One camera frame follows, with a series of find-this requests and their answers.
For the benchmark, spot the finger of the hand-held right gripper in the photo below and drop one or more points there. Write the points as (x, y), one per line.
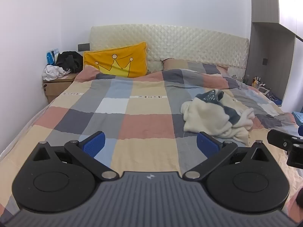
(281, 138)

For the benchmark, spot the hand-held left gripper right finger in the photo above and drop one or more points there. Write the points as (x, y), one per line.
(207, 144)

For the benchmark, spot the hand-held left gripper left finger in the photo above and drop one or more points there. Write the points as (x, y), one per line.
(93, 144)

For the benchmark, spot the cream and navy sweater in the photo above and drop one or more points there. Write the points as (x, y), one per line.
(203, 115)

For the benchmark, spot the white crumpled clothes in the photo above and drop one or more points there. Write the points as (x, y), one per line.
(53, 72)

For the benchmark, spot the black crumpled clothes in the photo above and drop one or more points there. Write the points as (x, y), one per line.
(69, 60)

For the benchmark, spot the blue box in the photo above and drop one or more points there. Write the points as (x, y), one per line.
(298, 118)

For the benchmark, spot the checked patchwork quilt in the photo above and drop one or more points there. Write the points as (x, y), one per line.
(142, 123)

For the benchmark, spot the group of small bottles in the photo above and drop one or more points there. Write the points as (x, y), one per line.
(256, 82)

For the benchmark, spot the wooden nightstand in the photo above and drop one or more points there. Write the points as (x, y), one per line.
(56, 89)

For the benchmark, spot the white floral pillow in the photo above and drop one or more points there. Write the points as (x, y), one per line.
(236, 74)

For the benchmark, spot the dark socket plate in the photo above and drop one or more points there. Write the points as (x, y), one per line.
(265, 61)

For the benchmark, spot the yellow crown pillow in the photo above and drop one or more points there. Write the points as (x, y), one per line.
(113, 62)

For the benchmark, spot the checked pillow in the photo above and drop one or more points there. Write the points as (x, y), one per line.
(175, 63)

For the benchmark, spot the white textured pillow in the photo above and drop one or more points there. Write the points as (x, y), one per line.
(154, 66)

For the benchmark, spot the blue and white pack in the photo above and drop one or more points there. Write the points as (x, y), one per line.
(51, 56)

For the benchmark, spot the grey wardrobe unit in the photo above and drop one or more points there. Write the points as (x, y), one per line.
(262, 40)

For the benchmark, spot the cream quilted headboard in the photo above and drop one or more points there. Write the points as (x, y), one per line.
(189, 42)

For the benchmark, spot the small white frame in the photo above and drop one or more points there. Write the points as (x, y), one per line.
(264, 91)

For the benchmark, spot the grey wall switch plate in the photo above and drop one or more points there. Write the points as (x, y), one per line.
(83, 47)

